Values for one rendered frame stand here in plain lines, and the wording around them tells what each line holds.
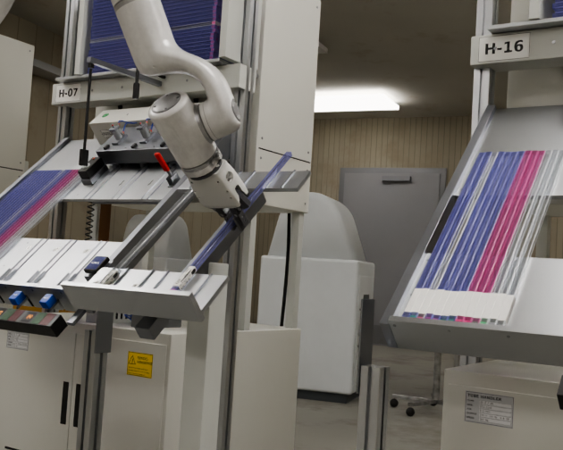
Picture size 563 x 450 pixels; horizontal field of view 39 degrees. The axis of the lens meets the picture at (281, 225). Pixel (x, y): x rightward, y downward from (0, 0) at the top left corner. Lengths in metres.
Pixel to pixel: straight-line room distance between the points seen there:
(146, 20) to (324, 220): 3.72
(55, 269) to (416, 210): 7.90
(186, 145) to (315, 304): 3.67
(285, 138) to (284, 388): 0.80
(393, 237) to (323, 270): 4.68
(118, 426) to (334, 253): 3.10
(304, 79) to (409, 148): 7.28
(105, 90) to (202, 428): 1.26
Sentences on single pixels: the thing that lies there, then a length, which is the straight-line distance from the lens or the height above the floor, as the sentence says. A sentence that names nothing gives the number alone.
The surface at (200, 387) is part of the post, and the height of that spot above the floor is 0.54.
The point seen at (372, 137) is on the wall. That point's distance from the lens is 10.04.
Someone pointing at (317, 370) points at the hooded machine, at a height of 0.19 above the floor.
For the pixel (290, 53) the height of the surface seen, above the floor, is 1.50.
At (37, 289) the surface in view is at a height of 0.72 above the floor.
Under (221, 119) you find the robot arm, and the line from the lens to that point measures 1.50.
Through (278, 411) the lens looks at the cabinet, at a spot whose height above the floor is 0.36.
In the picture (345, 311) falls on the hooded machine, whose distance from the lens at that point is 5.08.
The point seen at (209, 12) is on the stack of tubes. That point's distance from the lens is 2.36.
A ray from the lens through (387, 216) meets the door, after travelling 9.79.
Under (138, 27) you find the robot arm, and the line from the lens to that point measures 1.56.
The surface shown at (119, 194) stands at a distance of 2.25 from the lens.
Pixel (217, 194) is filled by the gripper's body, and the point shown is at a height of 0.95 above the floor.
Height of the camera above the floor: 0.80
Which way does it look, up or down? 3 degrees up
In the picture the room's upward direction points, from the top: 4 degrees clockwise
